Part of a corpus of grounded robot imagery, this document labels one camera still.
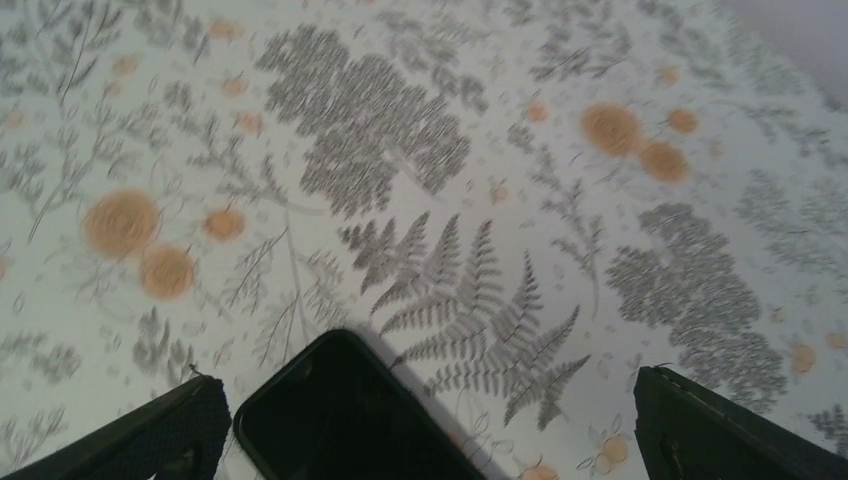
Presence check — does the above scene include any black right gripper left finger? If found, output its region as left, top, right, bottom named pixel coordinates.
left=6, top=375, right=232, bottom=480

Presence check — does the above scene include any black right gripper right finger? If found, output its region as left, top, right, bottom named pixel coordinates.
left=633, top=366, right=847, bottom=480

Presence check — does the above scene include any black phone case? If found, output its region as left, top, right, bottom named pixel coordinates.
left=233, top=329, right=483, bottom=479

